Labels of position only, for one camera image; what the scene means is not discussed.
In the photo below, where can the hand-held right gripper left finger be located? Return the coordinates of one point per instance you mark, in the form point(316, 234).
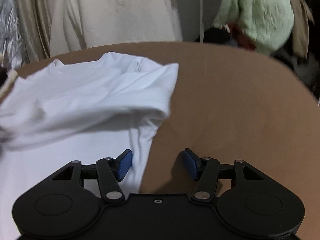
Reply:
point(124, 165)

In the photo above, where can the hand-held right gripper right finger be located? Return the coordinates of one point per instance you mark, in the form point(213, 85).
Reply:
point(190, 163)

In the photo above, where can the white t-shirt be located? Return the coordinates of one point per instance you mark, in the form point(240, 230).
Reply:
point(75, 100)

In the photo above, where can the black clothes pile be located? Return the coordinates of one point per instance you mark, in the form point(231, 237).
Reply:
point(215, 35)

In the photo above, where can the red garment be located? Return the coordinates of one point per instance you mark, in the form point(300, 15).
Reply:
point(241, 38)

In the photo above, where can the cream folded garment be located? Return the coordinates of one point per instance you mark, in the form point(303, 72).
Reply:
point(8, 85)

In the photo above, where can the white rack pole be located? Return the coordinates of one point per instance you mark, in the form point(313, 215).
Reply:
point(201, 17)

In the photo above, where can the green quilted blanket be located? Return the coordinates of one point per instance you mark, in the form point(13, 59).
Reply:
point(262, 17)

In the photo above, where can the beige curtain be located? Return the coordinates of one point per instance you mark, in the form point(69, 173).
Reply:
point(32, 17)

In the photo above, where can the silver crinkled cover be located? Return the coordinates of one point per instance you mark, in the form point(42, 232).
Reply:
point(10, 30)

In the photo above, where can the brown hanging garment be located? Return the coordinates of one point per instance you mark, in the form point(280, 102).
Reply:
point(300, 25)

